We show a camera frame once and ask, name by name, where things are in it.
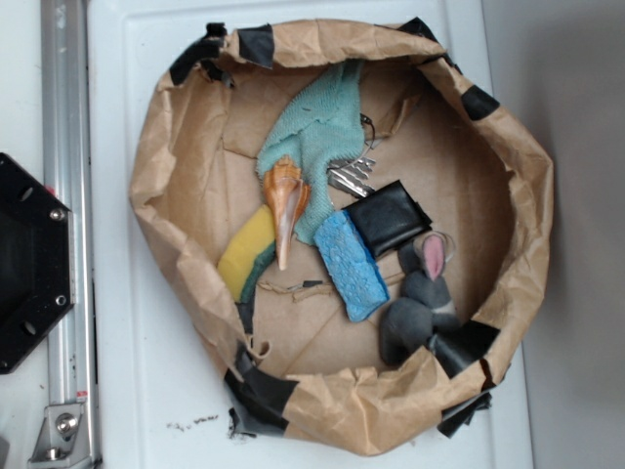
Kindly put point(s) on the blue sponge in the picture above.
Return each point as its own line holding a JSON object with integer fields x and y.
{"x": 351, "y": 266}

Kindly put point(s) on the orange conch seashell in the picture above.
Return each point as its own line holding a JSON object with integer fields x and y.
{"x": 287, "y": 195}

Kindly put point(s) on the yellow green sponge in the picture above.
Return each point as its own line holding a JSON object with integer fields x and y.
{"x": 248, "y": 254}

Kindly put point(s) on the black leather wallet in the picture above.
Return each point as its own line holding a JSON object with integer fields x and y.
{"x": 388, "y": 218}

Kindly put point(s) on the teal terry cloth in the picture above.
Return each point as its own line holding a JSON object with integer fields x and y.
{"x": 321, "y": 124}

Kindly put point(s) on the brown paper bag bin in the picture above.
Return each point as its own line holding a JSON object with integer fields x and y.
{"x": 293, "y": 363}

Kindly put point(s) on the gray plush bunny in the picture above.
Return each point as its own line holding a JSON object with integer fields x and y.
{"x": 425, "y": 306}

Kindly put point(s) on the silver keys on ring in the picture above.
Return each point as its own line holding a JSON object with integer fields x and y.
{"x": 351, "y": 176}

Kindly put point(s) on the aluminum extrusion rail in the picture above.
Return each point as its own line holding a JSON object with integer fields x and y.
{"x": 72, "y": 368}

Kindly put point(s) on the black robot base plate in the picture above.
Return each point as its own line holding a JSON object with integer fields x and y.
{"x": 36, "y": 289}

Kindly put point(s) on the metal corner bracket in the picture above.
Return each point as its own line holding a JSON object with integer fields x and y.
{"x": 63, "y": 440}

